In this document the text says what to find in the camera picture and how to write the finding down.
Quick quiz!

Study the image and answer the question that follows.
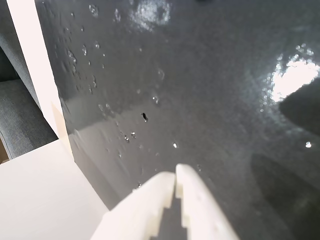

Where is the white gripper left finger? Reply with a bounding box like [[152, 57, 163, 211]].
[[89, 171, 176, 240]]

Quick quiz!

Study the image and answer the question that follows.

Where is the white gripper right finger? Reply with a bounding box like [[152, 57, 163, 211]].
[[175, 163, 240, 240]]

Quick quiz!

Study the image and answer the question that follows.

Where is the grey fabric chair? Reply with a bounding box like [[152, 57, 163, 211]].
[[0, 0, 60, 161]]

